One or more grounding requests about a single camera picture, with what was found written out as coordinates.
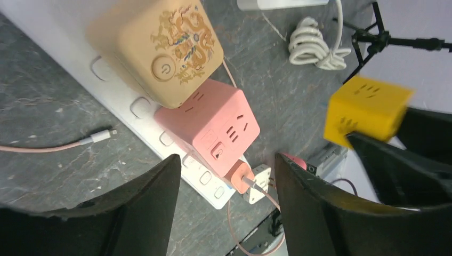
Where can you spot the white usb charger plug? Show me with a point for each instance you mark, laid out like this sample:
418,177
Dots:
262,178

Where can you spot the pink cube adapter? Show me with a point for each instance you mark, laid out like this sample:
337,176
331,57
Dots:
215,124

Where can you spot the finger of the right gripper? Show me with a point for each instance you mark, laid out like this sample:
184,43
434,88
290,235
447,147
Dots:
416,177
427,133

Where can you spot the pink plug adapter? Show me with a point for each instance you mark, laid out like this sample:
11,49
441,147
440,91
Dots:
297,160

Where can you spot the small salmon charger plug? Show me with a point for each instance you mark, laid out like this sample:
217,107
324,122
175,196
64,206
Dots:
234,177

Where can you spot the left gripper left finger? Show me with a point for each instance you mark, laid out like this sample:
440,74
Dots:
133,219

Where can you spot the yellow cube adapter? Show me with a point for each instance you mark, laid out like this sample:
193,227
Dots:
371,107

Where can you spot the grey microphone on stand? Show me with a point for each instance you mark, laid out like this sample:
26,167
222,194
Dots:
379,39

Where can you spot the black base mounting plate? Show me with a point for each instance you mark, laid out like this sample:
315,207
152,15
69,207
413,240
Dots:
265,236

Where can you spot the white power strip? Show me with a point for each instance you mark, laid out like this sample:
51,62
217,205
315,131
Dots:
59,27
251,5

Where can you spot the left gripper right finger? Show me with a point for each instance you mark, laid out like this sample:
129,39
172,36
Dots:
321,219

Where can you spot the beige cube adapter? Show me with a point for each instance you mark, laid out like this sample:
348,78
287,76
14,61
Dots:
162,49

